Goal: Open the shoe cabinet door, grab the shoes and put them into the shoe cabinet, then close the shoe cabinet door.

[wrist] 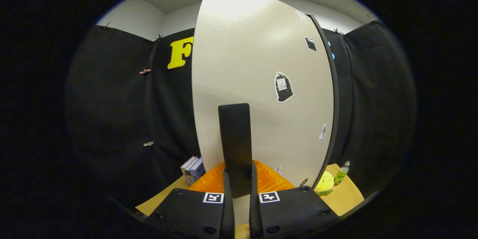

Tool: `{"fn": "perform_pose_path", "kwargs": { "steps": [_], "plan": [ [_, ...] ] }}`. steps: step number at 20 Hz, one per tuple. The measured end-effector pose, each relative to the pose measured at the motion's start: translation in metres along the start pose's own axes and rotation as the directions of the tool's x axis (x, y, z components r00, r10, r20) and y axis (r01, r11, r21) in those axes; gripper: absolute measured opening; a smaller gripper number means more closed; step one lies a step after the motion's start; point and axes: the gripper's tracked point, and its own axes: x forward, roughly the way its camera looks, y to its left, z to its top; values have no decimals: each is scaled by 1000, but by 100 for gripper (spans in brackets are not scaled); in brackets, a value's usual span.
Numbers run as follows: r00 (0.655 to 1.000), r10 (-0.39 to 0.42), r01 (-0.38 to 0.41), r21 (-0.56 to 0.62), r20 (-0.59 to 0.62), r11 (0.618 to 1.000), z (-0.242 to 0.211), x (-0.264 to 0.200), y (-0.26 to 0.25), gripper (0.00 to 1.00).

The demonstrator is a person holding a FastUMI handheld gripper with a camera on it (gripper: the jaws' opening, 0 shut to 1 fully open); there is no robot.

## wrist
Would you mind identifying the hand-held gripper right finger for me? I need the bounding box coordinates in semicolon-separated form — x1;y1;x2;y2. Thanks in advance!
249;160;339;239

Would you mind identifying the black door handle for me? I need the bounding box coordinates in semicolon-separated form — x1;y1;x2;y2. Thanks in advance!
218;103;253;199

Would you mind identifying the yellow plush toy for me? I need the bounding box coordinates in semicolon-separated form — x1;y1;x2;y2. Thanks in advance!
314;171;335;196

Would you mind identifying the blue book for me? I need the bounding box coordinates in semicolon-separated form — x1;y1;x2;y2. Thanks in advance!
189;158;206;183

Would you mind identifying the green drink bottle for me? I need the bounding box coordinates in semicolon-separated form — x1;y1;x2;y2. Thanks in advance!
333;161;351;186

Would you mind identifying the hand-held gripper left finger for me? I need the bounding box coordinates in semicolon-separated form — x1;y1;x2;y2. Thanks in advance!
144;161;236;239

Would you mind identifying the beige book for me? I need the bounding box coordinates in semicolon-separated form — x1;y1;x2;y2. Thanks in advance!
181;156;198;185

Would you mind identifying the black backdrop cloth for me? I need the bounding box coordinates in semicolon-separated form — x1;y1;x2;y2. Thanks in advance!
63;21;417;209

